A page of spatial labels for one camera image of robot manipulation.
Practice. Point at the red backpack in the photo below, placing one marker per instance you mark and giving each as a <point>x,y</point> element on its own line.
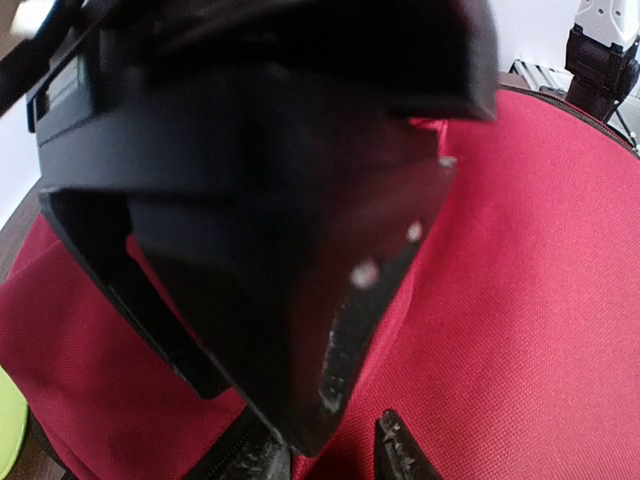
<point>511,350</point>

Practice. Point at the green plate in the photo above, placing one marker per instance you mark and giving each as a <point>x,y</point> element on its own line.
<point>13,423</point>

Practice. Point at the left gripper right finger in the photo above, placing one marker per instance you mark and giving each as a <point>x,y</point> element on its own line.
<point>397,455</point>

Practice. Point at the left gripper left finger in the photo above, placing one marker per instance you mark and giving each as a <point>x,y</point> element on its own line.
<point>246,450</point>

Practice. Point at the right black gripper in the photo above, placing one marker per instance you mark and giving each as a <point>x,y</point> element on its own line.
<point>238,95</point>

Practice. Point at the front aluminium rail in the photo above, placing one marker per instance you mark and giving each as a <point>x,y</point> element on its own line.
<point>539,77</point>

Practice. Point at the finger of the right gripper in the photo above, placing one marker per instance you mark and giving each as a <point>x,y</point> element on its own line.
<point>284,258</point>
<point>95,228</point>

